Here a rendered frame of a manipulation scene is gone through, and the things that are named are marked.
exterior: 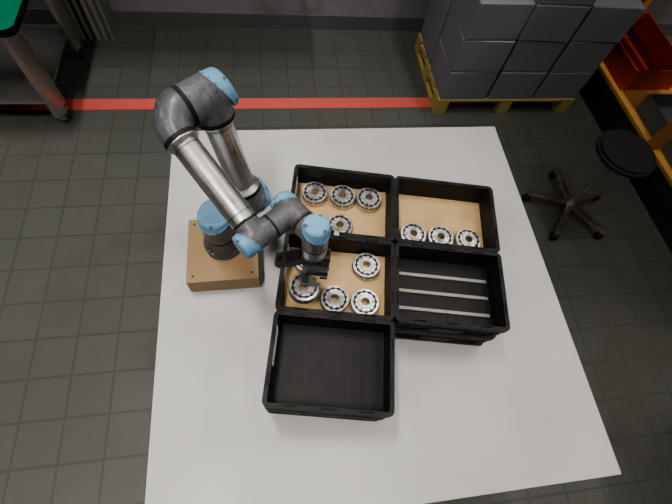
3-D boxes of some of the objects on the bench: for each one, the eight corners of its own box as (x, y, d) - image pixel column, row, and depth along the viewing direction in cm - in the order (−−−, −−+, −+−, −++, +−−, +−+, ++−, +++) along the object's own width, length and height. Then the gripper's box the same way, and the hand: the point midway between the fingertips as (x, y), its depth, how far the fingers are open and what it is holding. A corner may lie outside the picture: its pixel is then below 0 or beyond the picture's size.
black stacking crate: (381, 338, 156) (387, 329, 145) (382, 267, 169) (388, 254, 159) (482, 347, 158) (496, 339, 148) (475, 276, 172) (488, 265, 161)
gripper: (329, 270, 118) (323, 297, 137) (332, 236, 123) (326, 266, 142) (299, 267, 117) (298, 295, 136) (304, 233, 123) (301, 264, 142)
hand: (304, 278), depth 138 cm, fingers closed on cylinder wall, 4 cm apart
